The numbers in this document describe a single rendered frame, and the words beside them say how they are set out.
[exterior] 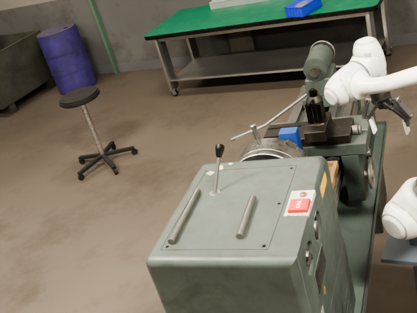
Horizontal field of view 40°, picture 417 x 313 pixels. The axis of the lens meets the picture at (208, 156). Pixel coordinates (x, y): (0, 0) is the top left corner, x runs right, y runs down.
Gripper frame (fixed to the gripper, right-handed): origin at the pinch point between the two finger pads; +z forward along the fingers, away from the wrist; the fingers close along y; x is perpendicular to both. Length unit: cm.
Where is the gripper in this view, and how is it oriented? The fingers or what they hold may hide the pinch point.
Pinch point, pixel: (390, 130)
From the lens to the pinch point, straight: 237.5
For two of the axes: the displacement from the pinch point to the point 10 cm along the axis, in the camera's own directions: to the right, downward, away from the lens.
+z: 4.0, 7.6, 5.1
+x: 5.3, -6.4, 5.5
